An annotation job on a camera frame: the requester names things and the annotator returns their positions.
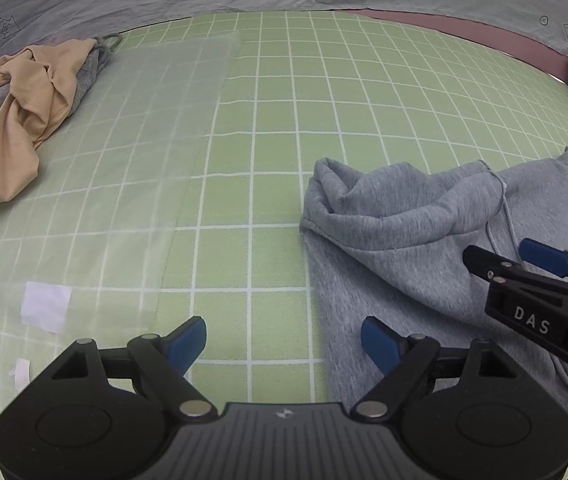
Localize grey sweatpants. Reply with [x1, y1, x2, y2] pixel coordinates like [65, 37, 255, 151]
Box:
[300, 151, 568, 406]

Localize green grid cutting mat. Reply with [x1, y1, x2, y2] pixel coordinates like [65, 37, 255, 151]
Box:
[0, 12, 568, 411]

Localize beige crumpled garment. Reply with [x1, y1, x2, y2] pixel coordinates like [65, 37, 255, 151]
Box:
[0, 38, 97, 203]

